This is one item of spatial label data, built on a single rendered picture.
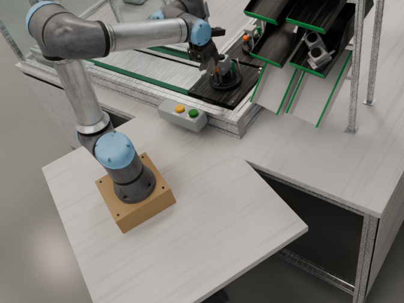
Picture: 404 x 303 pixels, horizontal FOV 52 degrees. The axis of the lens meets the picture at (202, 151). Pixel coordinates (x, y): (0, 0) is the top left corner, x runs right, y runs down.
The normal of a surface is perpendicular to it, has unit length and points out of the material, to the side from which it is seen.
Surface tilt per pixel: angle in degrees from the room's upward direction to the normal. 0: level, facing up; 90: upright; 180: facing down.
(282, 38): 25
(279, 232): 0
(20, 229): 0
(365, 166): 0
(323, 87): 45
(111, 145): 9
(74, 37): 60
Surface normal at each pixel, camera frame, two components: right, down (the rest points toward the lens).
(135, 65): -0.21, -0.66
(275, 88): -0.65, -0.04
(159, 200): 0.49, 0.57
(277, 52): -0.49, -0.34
